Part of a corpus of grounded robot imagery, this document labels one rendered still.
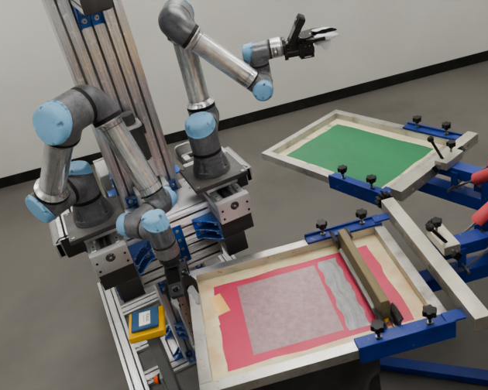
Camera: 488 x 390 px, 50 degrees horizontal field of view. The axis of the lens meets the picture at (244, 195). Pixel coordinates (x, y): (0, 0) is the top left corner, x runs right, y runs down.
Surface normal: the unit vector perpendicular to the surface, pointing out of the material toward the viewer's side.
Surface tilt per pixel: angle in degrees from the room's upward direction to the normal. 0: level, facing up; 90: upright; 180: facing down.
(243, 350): 0
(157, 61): 90
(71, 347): 0
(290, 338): 0
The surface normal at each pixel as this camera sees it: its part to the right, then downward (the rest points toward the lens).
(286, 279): -0.20, -0.83
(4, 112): 0.17, 0.49
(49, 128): -0.45, 0.46
